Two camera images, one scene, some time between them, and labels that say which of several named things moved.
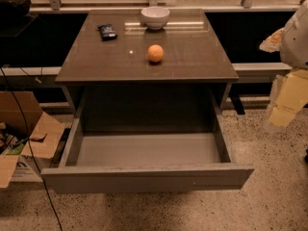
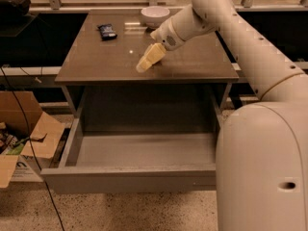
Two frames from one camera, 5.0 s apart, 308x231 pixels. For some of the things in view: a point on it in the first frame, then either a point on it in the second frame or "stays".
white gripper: x=295 y=47 → x=166 y=37
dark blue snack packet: x=107 y=32 stays
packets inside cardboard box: x=11 y=144 stays
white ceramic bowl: x=155 y=17 stays
